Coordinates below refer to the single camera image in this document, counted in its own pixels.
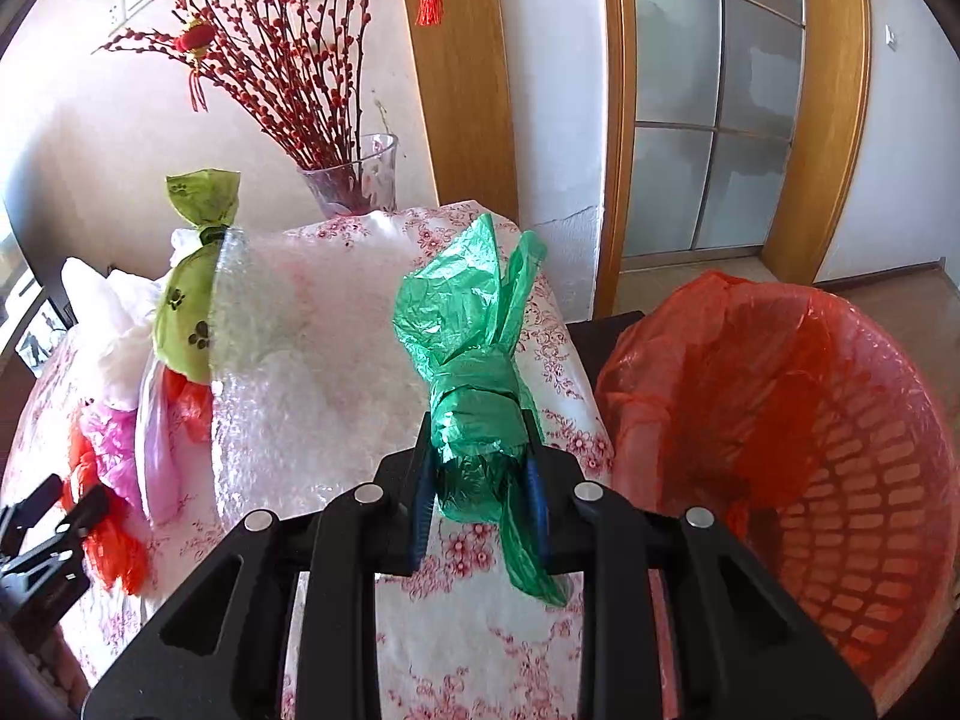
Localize red bin liner bag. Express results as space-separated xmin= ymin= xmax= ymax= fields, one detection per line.
xmin=593 ymin=269 xmax=960 ymax=714

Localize green plastic bag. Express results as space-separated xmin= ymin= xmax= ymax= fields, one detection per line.
xmin=392 ymin=213 xmax=568 ymax=608

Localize orange plastic bag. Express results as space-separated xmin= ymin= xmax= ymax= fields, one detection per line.
xmin=60 ymin=367 xmax=213 ymax=595

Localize pale pink plastic bag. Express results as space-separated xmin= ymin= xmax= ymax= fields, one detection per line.
xmin=135 ymin=356 xmax=184 ymax=528

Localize magenta plastic bag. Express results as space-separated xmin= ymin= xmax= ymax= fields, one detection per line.
xmin=78 ymin=401 xmax=143 ymax=514

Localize floral tablecloth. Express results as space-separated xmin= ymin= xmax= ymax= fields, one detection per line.
xmin=32 ymin=202 xmax=613 ymax=718

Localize white plastic bag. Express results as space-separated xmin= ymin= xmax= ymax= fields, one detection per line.
xmin=60 ymin=257 xmax=172 ymax=411

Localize lime paw print bag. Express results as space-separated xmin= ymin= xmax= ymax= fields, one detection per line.
xmin=153 ymin=167 xmax=241 ymax=385

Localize bubble wrap sheet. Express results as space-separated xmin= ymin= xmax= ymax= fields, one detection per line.
xmin=210 ymin=213 xmax=428 ymax=528

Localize glass vase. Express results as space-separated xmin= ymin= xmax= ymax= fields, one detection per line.
xmin=301 ymin=133 xmax=398 ymax=220

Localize red lantern ornament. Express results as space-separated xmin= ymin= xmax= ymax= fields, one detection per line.
xmin=174 ymin=18 xmax=217 ymax=112

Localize red berry branches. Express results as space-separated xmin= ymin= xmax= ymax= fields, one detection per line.
xmin=103 ymin=0 xmax=373 ymax=171

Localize glass panel door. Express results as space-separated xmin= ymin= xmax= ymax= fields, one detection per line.
xmin=623 ymin=0 xmax=804 ymax=257

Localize picture frame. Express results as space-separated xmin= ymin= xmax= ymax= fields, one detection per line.
xmin=16 ymin=301 xmax=67 ymax=379

